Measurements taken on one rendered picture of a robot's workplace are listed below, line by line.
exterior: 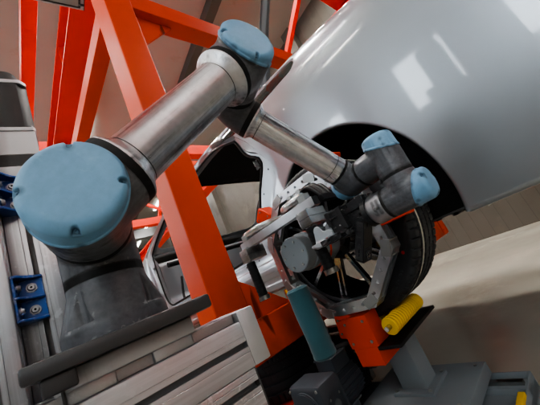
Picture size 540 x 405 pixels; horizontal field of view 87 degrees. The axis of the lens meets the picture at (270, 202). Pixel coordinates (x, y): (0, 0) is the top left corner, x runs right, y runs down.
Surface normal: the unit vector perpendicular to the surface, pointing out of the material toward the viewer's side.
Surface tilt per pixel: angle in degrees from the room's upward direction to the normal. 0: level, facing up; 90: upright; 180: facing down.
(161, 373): 90
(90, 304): 72
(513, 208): 90
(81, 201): 94
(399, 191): 90
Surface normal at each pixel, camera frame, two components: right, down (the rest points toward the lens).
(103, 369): 0.51, -0.44
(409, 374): -0.71, 0.12
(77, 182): 0.31, -0.31
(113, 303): 0.28, -0.66
